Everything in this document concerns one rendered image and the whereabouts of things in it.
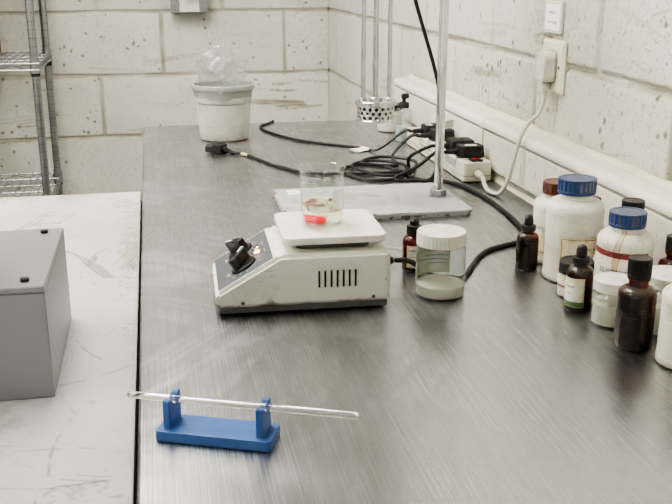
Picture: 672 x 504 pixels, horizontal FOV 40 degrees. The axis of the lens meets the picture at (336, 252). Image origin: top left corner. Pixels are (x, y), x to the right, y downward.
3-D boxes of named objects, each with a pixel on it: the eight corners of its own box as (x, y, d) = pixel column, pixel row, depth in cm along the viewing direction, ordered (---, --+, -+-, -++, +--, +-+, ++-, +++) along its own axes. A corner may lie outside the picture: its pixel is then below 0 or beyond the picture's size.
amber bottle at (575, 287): (578, 302, 109) (584, 238, 107) (596, 311, 106) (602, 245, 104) (558, 306, 108) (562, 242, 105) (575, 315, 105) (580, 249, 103)
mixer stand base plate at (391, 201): (287, 224, 142) (287, 218, 141) (271, 194, 160) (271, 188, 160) (474, 215, 147) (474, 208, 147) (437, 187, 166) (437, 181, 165)
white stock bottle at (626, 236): (604, 292, 112) (612, 201, 109) (656, 304, 108) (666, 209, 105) (582, 307, 107) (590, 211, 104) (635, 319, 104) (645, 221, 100)
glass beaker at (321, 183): (350, 223, 111) (350, 157, 109) (340, 235, 106) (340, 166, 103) (301, 220, 112) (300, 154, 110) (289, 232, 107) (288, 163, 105)
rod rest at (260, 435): (154, 441, 77) (152, 402, 76) (169, 422, 80) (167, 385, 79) (270, 453, 75) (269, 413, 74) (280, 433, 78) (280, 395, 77)
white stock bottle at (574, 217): (529, 274, 119) (536, 175, 115) (568, 264, 123) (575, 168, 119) (572, 289, 113) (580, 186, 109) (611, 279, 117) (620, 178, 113)
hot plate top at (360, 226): (283, 246, 103) (283, 239, 103) (272, 219, 115) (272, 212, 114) (387, 241, 105) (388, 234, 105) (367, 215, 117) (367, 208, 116)
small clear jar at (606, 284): (612, 312, 106) (616, 269, 104) (641, 326, 102) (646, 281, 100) (580, 319, 104) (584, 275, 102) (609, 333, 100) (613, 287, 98)
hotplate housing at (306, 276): (216, 318, 104) (214, 250, 102) (212, 281, 116) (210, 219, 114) (409, 307, 107) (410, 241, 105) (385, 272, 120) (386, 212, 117)
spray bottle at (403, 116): (400, 138, 212) (401, 92, 209) (414, 140, 210) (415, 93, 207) (391, 140, 209) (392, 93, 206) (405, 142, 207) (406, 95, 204)
